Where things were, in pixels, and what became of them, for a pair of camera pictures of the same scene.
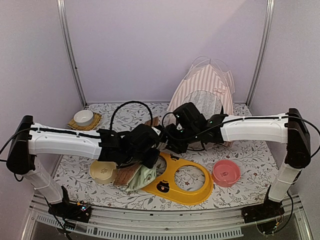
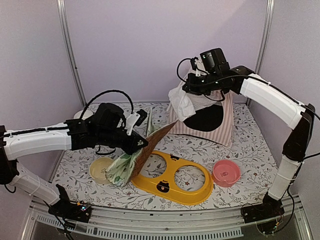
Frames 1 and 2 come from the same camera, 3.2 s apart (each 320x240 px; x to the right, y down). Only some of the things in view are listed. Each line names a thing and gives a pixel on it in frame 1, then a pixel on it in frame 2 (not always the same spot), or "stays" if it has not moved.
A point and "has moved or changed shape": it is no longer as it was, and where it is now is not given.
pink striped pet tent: x=211 y=87 has moved or changed shape
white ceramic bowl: x=83 y=118 stays
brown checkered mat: x=125 y=174 has moved or changed shape
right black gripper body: x=177 y=146 -> x=203 y=86
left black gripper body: x=150 y=162 -> x=128 y=147
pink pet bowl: x=226 y=173 stays
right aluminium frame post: x=269 y=14 stays
